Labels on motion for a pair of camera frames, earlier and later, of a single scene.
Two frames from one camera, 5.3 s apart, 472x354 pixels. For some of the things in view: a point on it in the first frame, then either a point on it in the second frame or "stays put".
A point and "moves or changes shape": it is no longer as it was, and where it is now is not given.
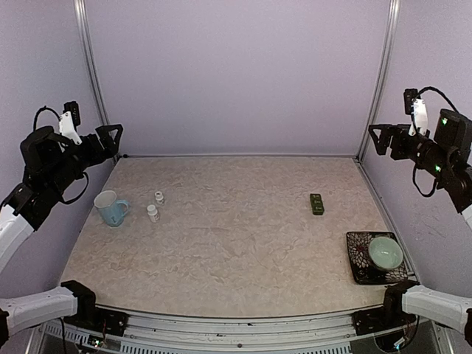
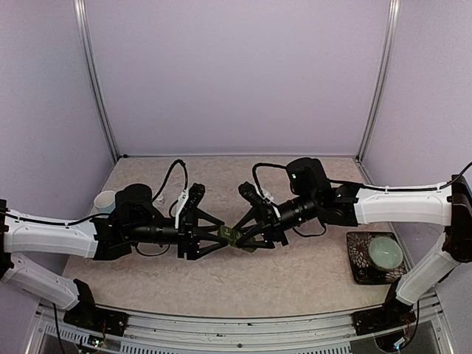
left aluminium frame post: [81, 12] stays put
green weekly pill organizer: [316, 203] moves or changes shape
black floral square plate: [363, 271] stays put
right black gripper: [400, 131] → [269, 221]
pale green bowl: [386, 252] stays put
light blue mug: [112, 210] stays put
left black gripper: [109, 149] → [184, 240]
